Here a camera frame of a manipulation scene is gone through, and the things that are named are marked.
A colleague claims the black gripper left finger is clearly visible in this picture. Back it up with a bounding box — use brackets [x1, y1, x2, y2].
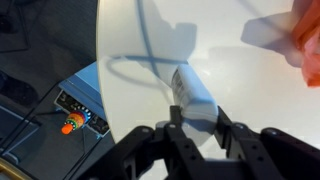
[155, 106, 212, 180]

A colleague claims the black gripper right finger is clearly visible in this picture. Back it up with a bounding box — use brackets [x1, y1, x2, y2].
[214, 107, 284, 180]

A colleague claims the blue control box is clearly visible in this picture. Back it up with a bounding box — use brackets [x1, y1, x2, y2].
[54, 63, 109, 138]

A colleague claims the orange emergency stop button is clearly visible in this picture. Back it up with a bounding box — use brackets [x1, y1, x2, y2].
[61, 111, 88, 135]

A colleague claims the round white table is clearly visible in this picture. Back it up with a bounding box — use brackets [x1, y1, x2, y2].
[96, 0, 320, 158]

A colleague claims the white pill bottle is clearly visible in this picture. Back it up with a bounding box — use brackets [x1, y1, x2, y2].
[171, 64, 219, 134]

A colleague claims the orange plastic bag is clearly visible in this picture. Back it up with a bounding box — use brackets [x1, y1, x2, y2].
[292, 0, 320, 87]

